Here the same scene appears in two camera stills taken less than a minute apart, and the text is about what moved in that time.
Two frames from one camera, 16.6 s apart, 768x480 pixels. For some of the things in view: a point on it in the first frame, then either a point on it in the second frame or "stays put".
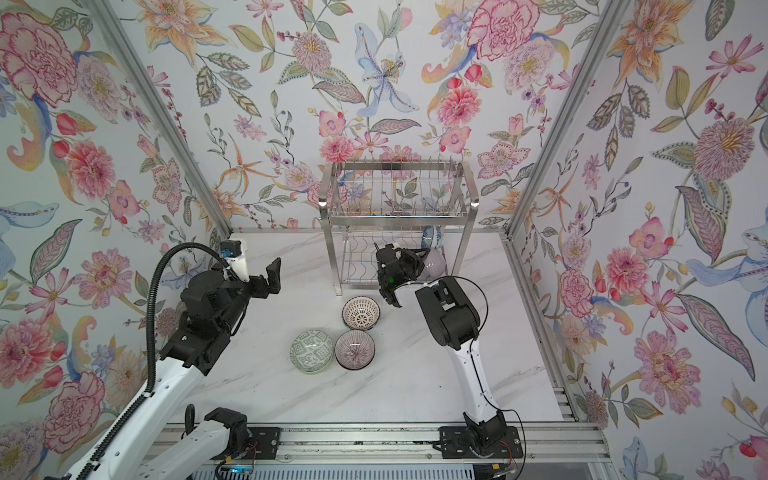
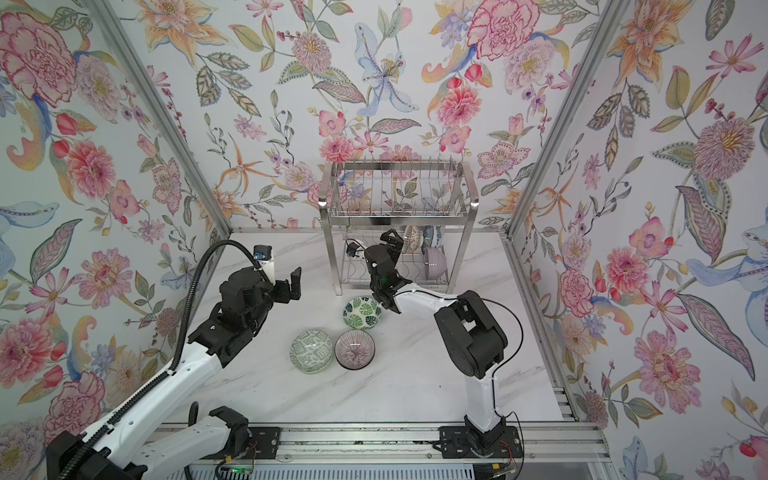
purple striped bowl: [354, 350] stays put
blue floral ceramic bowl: [431, 236] stays put
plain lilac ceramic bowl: [435, 263] stays put
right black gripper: [416, 261] -> [394, 244]
